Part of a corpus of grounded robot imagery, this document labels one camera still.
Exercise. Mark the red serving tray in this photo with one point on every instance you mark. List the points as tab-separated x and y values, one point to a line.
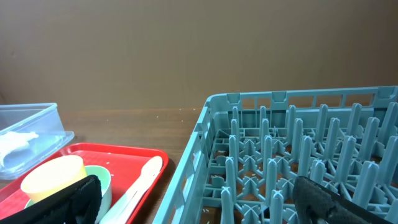
123	162

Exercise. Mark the green small bowl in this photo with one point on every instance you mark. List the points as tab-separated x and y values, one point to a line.
105	179

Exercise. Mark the white paper napkin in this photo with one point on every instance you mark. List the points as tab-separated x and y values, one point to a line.
13	142

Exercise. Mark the grey dishwasher rack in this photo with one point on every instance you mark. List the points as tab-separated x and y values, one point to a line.
247	149

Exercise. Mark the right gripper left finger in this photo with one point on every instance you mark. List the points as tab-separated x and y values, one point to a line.
78	203

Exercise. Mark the white plastic spoon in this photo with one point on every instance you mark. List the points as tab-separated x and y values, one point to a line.
122	209

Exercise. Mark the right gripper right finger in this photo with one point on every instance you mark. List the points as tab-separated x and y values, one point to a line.
315	203

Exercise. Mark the clear plastic waste bin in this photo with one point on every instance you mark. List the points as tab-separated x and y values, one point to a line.
44	120

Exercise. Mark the yellow plastic cup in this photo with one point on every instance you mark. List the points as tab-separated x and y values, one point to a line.
53	176

